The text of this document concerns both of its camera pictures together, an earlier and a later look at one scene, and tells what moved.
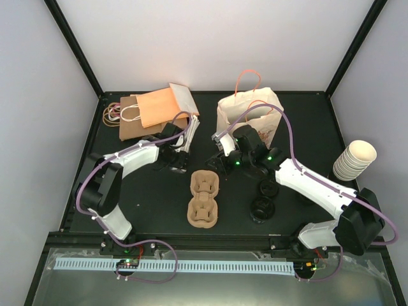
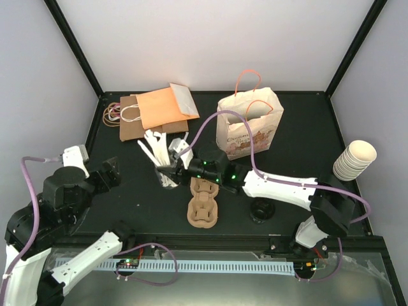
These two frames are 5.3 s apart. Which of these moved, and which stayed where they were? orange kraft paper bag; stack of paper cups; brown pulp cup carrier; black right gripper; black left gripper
Moved: black right gripper; black left gripper
Stayed: stack of paper cups; orange kraft paper bag; brown pulp cup carrier
